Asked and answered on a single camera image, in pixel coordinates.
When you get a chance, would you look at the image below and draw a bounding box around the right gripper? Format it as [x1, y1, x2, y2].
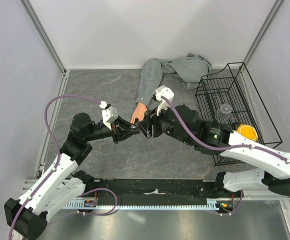
[135, 100, 192, 146]

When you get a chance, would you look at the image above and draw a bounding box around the clear plastic jar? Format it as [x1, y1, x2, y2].
[215, 103, 232, 123]

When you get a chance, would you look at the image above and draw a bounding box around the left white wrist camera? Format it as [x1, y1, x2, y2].
[99, 101, 118, 130]

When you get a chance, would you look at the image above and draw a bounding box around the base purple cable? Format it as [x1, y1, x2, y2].
[75, 187, 118, 217]
[217, 188, 245, 217]

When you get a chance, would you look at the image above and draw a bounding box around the yellow lidded container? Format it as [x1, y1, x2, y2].
[233, 122, 259, 142]

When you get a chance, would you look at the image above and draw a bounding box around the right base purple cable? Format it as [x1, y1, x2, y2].
[217, 188, 245, 217]

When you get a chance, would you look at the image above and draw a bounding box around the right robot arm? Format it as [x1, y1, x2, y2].
[131, 105, 290, 197]

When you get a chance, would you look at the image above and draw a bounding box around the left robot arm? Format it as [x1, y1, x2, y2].
[4, 110, 140, 240]

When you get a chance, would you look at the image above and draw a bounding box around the grey shirt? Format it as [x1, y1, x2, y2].
[136, 53, 212, 106]

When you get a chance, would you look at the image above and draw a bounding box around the grey slotted cable duct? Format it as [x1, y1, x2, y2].
[62, 198, 219, 211]

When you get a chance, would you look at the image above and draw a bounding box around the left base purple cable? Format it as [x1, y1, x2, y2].
[75, 187, 118, 217]

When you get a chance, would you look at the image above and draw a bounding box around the mannequin hand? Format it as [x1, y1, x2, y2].
[130, 102, 147, 124]

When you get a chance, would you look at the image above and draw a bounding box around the black wire rack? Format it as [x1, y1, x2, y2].
[195, 61, 283, 167]

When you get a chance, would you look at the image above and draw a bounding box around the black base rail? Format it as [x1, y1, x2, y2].
[85, 179, 231, 206]

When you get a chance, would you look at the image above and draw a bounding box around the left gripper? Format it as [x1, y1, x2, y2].
[85, 114, 140, 144]

